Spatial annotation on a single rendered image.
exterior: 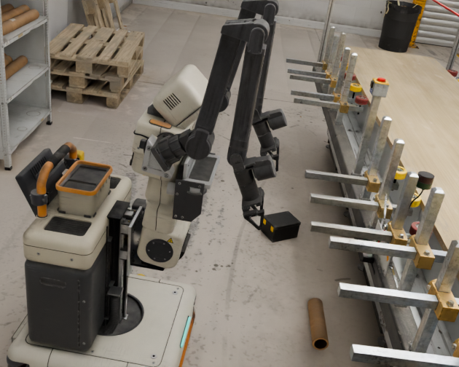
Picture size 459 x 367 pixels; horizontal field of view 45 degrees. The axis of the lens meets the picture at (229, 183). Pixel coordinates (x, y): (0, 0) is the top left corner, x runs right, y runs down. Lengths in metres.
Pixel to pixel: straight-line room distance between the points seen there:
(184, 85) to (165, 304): 1.11
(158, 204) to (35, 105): 3.03
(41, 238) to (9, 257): 1.30
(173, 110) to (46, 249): 0.66
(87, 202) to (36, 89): 2.89
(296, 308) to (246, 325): 0.33
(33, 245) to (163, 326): 0.70
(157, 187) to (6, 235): 1.65
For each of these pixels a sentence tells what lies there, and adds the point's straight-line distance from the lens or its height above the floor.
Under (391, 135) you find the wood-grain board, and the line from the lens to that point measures 3.05.
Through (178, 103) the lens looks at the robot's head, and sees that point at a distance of 1.81.
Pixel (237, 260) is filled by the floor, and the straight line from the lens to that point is 3.32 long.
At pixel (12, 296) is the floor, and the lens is 3.04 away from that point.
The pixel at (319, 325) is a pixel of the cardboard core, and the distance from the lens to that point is 2.88.
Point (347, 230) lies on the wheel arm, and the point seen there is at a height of 0.86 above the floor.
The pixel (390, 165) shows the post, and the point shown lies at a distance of 2.37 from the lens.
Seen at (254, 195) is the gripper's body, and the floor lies 1.10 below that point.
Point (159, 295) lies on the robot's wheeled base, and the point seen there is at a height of 0.28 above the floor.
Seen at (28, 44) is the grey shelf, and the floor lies 0.66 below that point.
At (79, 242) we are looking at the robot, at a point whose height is 0.81.
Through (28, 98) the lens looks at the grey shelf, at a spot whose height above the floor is 0.20.
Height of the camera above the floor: 1.94
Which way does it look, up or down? 28 degrees down
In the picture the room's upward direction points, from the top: 8 degrees clockwise
